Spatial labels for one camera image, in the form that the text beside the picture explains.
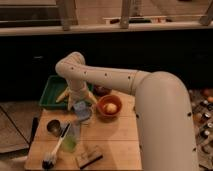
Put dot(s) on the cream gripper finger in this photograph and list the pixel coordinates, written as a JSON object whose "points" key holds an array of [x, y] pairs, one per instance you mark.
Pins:
{"points": [[91, 98], [70, 101]]}

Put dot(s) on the blue sponge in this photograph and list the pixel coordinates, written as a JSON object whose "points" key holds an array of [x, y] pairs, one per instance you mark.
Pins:
{"points": [[79, 106]]}

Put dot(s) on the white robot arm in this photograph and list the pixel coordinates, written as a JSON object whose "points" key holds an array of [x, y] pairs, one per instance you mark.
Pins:
{"points": [[162, 106]]}

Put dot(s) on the white paper cup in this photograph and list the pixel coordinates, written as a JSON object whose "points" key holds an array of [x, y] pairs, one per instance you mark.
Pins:
{"points": [[84, 114]]}

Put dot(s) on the yellow peeler in tray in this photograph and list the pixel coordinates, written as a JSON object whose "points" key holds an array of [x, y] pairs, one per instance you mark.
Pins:
{"points": [[62, 96]]}

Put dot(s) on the dark brown bowl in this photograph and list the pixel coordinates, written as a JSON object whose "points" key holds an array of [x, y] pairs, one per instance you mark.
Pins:
{"points": [[101, 91]]}

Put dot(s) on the yellow round fruit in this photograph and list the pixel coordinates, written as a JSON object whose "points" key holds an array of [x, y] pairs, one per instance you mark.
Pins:
{"points": [[110, 108]]}

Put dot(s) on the green plastic tray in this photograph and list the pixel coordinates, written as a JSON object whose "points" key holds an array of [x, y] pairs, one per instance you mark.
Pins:
{"points": [[54, 87]]}

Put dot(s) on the orange bowl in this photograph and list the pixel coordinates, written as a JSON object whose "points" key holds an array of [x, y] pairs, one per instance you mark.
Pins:
{"points": [[109, 99]]}

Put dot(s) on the clear glass green liquid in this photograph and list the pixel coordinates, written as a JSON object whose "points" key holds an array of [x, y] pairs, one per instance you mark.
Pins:
{"points": [[71, 139]]}

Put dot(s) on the wooden board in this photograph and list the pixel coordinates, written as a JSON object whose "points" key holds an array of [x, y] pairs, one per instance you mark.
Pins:
{"points": [[117, 139]]}

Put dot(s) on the wooden block eraser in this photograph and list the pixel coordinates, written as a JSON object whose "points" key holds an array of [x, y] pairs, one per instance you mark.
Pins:
{"points": [[89, 156]]}

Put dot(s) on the white handled dish brush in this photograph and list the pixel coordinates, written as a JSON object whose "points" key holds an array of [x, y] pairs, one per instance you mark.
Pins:
{"points": [[50, 158]]}

